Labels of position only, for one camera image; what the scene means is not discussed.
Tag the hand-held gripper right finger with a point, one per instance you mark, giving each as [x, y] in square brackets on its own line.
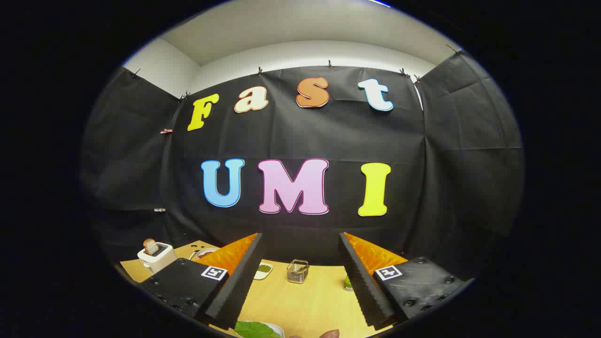
[364, 291]

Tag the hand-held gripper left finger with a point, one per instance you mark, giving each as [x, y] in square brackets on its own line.
[239, 291]

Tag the toasted bread slice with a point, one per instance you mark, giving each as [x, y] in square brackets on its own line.
[150, 246]

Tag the green bottle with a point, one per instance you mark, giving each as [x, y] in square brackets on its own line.
[348, 283]

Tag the white sectioned dish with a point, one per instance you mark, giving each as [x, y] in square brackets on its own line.
[264, 270]

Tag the green lettuce leaf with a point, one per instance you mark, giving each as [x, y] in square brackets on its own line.
[256, 330]

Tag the white plate with meat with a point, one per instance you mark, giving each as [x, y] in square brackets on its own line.
[206, 251]

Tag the pale pink plate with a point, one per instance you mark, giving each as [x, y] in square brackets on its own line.
[281, 331]

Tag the white toaster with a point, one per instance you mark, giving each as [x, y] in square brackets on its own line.
[159, 262]

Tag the black backdrop cloth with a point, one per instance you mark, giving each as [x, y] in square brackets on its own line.
[338, 136]

